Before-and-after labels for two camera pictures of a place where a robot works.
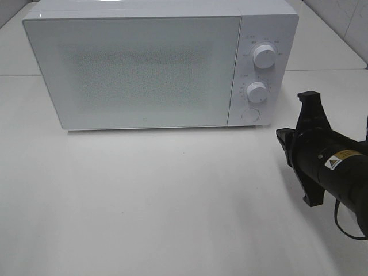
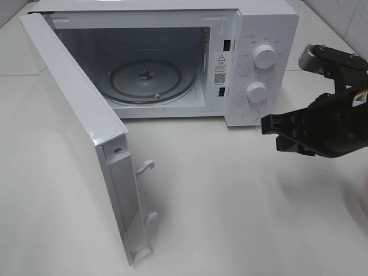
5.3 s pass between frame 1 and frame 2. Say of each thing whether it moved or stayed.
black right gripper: moved
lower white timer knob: stayed
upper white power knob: stayed
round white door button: stayed
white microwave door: moved
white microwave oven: stayed
